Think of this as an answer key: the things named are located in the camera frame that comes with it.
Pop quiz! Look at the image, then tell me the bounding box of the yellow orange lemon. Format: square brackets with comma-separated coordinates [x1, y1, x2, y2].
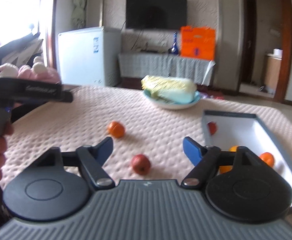
[219, 145, 238, 174]

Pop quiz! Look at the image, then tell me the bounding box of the small red tomato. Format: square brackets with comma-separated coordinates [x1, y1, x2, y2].
[207, 121, 218, 135]

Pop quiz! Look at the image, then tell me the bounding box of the red apple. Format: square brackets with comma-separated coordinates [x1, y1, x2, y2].
[131, 154, 151, 176]

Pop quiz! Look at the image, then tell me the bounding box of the large orange tangerine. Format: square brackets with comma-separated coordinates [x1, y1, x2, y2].
[259, 152, 275, 167]

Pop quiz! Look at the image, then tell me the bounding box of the wooden kitchen cabinet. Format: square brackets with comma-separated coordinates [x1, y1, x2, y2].
[263, 54, 281, 95]

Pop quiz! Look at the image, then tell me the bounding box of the grey cardboard tray box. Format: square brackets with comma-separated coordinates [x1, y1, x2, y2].
[202, 110, 292, 213]

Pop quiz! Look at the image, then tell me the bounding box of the pink plush toy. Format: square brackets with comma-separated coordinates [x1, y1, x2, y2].
[0, 56, 61, 83]

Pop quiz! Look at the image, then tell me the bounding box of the pink quilted table cover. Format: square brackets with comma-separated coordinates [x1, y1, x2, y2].
[0, 84, 292, 233]

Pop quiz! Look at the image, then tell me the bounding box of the light blue plate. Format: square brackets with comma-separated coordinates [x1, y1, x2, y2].
[143, 90, 203, 110]

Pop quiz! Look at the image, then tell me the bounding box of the napa cabbage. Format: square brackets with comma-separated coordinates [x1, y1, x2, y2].
[141, 75, 197, 104]

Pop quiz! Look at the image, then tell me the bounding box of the white chest freezer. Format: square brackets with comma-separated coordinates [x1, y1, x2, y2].
[58, 27, 121, 87]

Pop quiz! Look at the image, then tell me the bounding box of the grey cloth covered cabinet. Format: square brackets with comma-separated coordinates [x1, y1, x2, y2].
[118, 53, 215, 86]

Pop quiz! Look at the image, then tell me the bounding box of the blue glass bottle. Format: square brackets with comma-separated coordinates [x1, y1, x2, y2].
[168, 32, 179, 55]

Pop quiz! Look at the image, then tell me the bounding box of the orange gift bag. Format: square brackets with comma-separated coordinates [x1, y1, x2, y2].
[181, 26, 216, 61]

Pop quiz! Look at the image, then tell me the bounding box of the black wall television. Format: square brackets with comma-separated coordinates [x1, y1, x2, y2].
[125, 0, 187, 30]

